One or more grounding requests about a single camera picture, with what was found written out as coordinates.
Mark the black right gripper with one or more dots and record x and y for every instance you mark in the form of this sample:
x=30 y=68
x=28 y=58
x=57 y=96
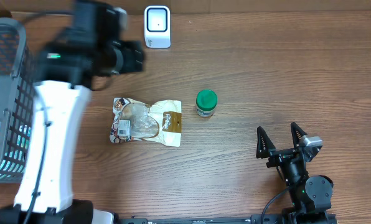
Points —
x=266 y=149

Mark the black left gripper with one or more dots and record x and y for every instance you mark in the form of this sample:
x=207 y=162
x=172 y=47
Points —
x=135 y=56

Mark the beige snack pouch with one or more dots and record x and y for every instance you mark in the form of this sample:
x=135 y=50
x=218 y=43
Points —
x=137 y=121

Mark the green lid jar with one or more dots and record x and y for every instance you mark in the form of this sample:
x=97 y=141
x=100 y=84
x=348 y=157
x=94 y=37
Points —
x=206 y=103

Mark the teal packet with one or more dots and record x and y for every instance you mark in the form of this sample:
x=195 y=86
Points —
x=13 y=161

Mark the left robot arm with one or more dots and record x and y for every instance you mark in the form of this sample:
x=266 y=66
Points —
x=89 y=47

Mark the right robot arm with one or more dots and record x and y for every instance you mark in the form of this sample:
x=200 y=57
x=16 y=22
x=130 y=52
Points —
x=310 y=195

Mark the white barcode scanner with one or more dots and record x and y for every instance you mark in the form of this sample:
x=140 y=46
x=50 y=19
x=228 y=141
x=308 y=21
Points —
x=157 y=27

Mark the grey plastic mesh basket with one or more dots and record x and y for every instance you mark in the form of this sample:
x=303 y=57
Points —
x=16 y=83

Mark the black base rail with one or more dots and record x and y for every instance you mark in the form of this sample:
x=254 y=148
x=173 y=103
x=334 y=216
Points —
x=198 y=221

